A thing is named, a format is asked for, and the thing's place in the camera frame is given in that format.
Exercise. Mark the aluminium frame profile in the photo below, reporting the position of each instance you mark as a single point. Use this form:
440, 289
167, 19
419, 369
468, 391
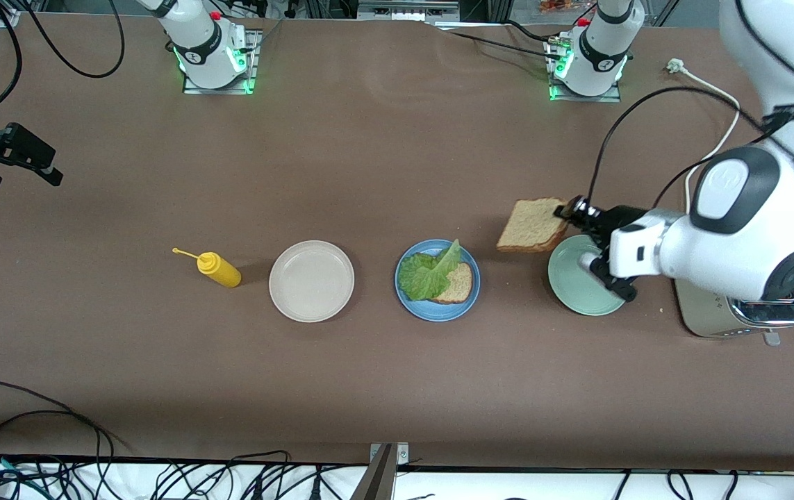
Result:
4, 15

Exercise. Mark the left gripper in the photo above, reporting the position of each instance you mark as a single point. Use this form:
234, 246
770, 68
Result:
610, 217

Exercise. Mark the yellow squeeze bottle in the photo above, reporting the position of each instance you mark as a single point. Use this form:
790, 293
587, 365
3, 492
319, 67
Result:
223, 272

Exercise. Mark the dark metal bar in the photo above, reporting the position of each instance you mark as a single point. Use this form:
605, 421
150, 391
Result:
376, 482

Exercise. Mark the orange packet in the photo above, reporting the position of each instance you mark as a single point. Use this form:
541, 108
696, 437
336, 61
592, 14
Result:
560, 5

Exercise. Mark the blue plate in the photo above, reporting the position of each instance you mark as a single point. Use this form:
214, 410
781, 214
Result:
438, 313

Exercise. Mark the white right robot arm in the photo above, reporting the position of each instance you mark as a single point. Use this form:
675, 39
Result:
202, 48

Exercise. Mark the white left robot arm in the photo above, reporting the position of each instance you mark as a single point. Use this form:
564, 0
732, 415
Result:
751, 229

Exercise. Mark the off-white plate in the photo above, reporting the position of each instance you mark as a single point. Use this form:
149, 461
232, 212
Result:
311, 281

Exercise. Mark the pale green plate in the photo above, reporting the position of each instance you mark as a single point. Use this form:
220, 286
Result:
570, 285

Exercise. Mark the beige chrome-topped toaster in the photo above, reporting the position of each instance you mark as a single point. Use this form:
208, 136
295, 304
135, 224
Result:
702, 319

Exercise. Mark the brown bread slice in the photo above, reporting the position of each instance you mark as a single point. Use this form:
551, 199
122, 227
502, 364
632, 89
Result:
528, 226
459, 285

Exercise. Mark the small metal table bracket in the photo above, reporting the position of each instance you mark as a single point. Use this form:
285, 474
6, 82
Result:
402, 453

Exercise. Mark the green lettuce leaf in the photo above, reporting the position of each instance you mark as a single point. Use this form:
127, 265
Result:
424, 274

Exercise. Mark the grey equipment box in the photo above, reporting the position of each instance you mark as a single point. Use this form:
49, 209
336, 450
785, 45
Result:
407, 10

